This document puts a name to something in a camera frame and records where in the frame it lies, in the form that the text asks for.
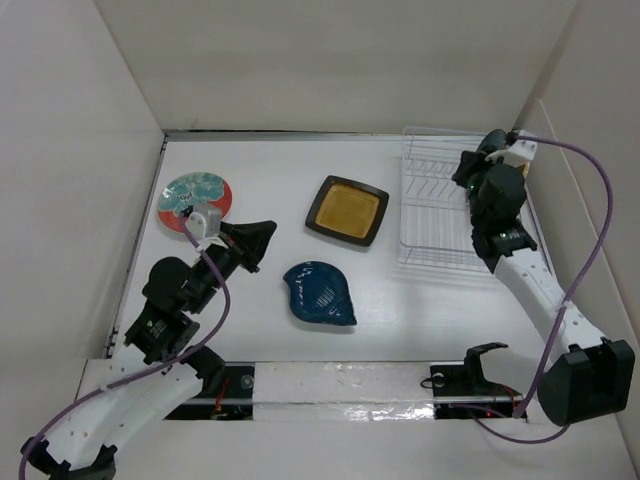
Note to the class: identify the teal round plate white blossoms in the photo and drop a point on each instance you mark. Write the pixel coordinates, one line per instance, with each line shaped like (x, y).
(495, 140)

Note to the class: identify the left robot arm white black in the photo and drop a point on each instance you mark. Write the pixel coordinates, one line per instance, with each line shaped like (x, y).
(157, 365)

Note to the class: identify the brown black square plate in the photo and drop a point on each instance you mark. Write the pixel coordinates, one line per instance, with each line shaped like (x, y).
(347, 210)

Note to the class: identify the red teal floral round plate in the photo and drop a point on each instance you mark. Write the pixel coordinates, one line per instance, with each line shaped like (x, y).
(189, 190)

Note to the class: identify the white wire dish rack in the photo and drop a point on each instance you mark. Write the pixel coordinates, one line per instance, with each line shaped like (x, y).
(435, 228)

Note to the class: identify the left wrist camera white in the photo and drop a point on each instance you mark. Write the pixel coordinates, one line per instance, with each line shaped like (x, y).
(203, 221)

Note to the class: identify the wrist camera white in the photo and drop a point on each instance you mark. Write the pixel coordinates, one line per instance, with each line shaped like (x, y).
(516, 151)
(203, 221)

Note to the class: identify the aluminium base rail with mounts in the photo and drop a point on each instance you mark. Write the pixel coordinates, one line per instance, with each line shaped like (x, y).
(346, 391)

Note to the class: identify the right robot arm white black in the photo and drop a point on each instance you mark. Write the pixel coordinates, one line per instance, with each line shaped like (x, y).
(582, 374)

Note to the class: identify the dark blue leaf-shaped plate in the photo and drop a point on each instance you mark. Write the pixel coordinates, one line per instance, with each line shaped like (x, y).
(318, 293)

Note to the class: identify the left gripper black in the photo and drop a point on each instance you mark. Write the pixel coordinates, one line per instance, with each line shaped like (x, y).
(248, 241)

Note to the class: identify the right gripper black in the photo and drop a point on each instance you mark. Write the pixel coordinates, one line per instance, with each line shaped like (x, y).
(472, 160)

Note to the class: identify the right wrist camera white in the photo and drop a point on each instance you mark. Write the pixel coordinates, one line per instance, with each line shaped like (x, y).
(516, 151)

